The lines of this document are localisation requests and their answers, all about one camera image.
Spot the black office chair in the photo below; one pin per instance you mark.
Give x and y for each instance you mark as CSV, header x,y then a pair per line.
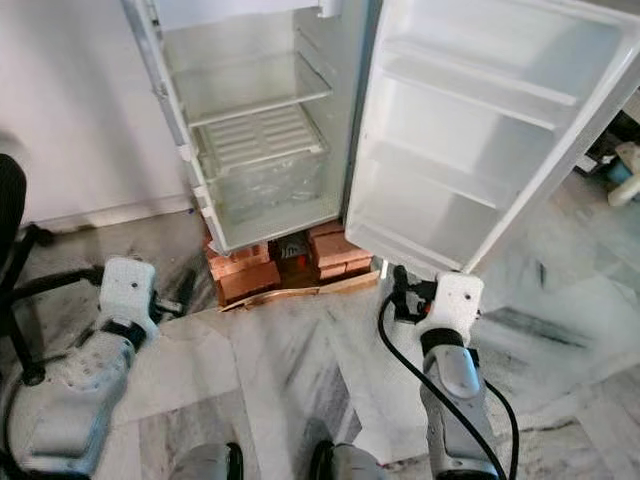
x,y
12,220

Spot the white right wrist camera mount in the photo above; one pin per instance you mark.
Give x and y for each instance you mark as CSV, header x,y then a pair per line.
x,y
453,298

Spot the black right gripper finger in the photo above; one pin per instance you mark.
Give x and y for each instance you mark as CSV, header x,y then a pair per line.
x,y
399,280

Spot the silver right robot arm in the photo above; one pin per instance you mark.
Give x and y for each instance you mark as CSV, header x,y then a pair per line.
x,y
455,395

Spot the grey robot right leg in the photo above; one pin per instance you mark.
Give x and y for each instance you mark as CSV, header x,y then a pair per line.
x,y
350,463

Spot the thin wooden board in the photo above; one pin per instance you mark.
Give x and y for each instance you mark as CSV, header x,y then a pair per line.
x,y
310,290

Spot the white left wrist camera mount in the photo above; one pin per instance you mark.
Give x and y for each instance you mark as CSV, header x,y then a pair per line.
x,y
128,288

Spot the white fridge door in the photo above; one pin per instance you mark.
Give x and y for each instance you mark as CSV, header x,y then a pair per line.
x,y
480,150

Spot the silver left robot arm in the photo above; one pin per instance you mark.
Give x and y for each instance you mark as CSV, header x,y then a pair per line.
x,y
80,400

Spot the clear crisper drawer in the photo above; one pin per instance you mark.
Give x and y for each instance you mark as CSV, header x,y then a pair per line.
x,y
265,185

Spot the glass fridge shelf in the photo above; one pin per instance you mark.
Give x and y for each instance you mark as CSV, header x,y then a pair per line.
x,y
250,88

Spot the white teal object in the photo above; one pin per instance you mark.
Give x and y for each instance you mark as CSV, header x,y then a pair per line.
x,y
625,170

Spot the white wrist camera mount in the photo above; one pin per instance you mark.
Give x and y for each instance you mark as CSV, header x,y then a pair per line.
x,y
453,298
128,288

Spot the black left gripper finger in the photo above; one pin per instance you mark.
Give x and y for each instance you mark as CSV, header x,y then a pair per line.
x,y
181,290

